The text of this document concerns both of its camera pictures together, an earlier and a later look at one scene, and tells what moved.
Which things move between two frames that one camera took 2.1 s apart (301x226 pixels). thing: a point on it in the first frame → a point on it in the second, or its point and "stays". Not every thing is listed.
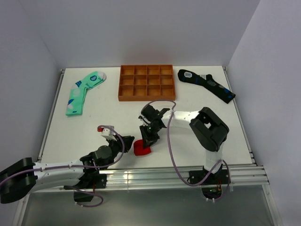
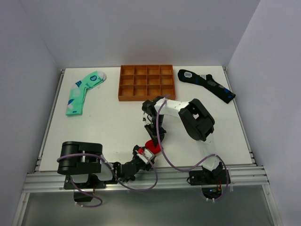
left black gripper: (128, 141) → (135, 148)
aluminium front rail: (243, 175) stays
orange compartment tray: (149, 82) stays
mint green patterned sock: (75, 100) stays
